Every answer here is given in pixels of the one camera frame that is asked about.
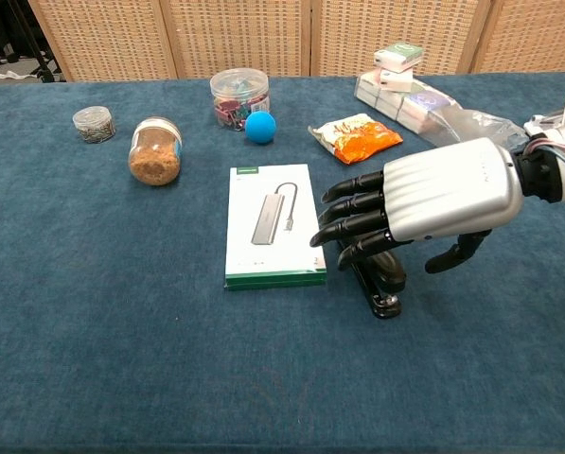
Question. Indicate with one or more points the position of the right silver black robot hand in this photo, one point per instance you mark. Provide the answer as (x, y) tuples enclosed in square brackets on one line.
[(447, 189)]

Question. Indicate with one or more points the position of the black stapler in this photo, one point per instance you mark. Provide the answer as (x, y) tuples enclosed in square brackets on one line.
[(386, 279)]

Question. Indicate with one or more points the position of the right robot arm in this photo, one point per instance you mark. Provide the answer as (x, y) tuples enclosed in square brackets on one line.
[(542, 175)]

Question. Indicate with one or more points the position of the clear tub of clips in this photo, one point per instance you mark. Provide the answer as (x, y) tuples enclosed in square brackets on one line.
[(237, 97)]

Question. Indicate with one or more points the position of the clear plastic bag of tissues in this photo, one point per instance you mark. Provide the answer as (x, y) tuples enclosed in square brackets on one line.
[(462, 123)]

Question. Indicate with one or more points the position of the blue print tissue pack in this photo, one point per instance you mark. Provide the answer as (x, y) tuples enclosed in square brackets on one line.
[(429, 106)]

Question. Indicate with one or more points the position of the orange white snack bag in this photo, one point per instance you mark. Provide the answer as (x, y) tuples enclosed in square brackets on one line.
[(358, 139)]

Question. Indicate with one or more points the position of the white pink tissue pack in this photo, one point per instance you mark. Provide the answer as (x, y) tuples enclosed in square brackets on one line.
[(395, 80)]

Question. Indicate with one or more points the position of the green tissue pack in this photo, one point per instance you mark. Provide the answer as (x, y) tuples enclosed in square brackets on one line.
[(400, 56)]

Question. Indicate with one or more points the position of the white USB hub box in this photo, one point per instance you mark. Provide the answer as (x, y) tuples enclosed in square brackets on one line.
[(275, 222)]

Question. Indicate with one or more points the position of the blue ball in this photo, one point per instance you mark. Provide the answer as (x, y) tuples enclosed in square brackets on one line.
[(260, 127)]

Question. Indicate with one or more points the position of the woven folding screen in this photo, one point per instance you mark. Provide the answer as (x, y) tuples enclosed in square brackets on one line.
[(239, 38)]

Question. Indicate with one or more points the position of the clear jar of brown powder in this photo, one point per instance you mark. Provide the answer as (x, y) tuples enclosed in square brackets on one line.
[(154, 156)]

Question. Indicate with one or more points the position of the blue table mat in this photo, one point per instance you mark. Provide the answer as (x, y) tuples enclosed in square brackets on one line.
[(168, 354)]

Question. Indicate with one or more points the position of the small clear jar of staples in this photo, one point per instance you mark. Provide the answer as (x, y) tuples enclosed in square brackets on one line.
[(94, 125)]

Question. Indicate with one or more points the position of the black tripod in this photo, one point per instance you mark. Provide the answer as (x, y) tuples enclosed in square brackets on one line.
[(38, 42)]

